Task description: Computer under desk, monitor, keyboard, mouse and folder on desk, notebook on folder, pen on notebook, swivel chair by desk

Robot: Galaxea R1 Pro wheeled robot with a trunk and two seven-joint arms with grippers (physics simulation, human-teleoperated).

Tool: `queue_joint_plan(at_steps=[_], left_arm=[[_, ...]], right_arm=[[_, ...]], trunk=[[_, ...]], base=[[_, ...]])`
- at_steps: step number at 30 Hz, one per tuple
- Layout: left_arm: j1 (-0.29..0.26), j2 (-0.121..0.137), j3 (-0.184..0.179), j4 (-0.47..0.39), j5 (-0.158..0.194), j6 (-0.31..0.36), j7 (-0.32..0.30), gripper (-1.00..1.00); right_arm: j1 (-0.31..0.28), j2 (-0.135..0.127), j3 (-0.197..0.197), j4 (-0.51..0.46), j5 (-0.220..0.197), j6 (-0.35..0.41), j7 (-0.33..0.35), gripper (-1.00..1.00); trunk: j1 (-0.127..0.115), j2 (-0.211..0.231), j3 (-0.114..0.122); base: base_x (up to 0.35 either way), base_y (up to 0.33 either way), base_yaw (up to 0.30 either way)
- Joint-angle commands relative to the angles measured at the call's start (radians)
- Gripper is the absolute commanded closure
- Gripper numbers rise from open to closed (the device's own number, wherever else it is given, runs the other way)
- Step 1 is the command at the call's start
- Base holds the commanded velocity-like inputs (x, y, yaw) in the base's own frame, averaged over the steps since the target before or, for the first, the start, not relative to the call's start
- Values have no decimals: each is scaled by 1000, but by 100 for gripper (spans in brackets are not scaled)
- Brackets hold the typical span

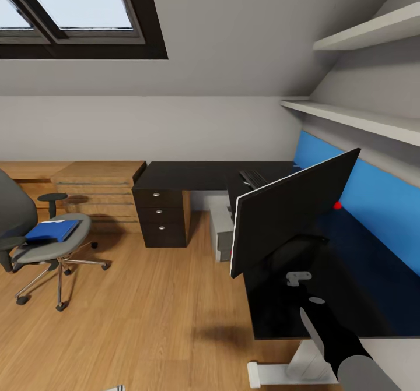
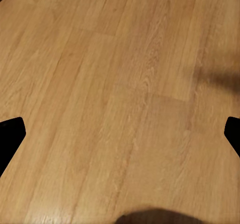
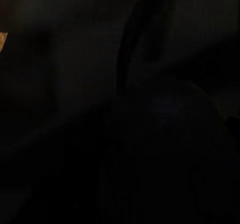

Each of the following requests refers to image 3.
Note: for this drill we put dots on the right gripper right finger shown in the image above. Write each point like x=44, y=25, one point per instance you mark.
x=234, y=124

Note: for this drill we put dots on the desk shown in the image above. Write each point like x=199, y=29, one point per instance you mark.
x=58, y=72

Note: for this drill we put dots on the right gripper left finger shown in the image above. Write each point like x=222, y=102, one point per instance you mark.
x=50, y=202

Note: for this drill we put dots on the mouse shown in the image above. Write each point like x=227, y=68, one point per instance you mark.
x=168, y=156

